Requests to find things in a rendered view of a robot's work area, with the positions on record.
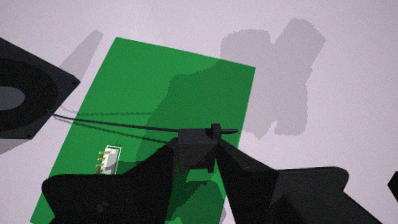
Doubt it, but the black cooling fan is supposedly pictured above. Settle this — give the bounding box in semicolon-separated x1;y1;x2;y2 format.
0;37;81;140

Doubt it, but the green circuit board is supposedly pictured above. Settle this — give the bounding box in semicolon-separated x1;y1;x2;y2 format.
48;37;256;224

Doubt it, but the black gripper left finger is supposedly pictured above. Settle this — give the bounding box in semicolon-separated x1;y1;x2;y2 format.
41;138;178;224

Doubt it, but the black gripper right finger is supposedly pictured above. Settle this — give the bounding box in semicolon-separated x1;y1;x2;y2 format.
216;138;350;224

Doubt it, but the black fan cable with plug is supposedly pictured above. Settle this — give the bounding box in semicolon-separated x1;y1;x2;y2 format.
46;108;238;174

